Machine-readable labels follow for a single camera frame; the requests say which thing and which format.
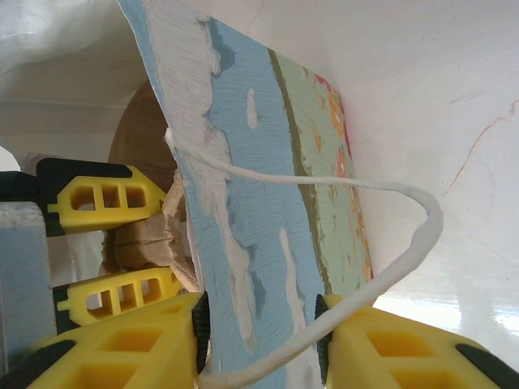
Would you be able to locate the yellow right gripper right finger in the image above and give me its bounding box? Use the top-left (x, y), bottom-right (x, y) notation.
top-left (315, 293), bottom-right (519, 389)

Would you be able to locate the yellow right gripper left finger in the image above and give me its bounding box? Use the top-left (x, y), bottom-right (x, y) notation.
top-left (0, 291), bottom-right (210, 389)

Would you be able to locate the floral paper gift bag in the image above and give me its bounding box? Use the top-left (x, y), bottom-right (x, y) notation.
top-left (0, 0), bottom-right (445, 389)

